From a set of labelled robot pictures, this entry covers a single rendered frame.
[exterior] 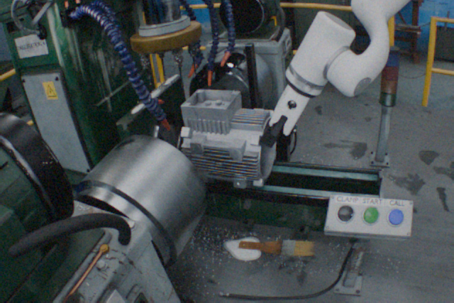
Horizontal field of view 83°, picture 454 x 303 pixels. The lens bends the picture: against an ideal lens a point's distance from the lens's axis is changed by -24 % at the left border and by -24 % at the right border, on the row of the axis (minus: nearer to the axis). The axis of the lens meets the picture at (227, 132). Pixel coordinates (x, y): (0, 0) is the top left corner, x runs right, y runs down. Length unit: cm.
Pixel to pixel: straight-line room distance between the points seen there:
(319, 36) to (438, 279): 66
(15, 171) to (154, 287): 30
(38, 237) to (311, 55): 53
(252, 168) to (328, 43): 36
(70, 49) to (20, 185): 49
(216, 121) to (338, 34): 37
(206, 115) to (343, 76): 37
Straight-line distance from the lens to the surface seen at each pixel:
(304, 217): 88
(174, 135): 99
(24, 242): 35
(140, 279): 51
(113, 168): 61
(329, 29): 60
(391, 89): 105
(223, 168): 81
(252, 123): 79
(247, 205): 90
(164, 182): 60
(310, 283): 81
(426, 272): 89
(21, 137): 40
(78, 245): 47
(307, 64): 62
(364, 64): 59
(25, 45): 94
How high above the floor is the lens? 148
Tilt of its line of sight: 30 degrees down
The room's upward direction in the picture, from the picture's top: 7 degrees counter-clockwise
